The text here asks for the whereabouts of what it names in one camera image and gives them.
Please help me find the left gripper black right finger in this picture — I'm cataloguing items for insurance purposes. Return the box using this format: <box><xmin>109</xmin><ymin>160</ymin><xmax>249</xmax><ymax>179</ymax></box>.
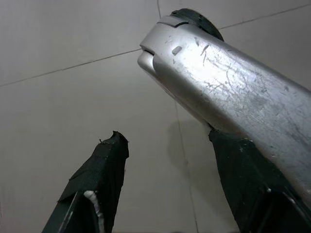
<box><xmin>208</xmin><ymin>130</ymin><xmax>311</xmax><ymax>233</ymax></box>

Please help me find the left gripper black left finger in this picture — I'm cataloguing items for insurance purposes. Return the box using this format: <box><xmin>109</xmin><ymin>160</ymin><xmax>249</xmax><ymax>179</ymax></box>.
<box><xmin>41</xmin><ymin>130</ymin><xmax>130</xmax><ymax>233</ymax></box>

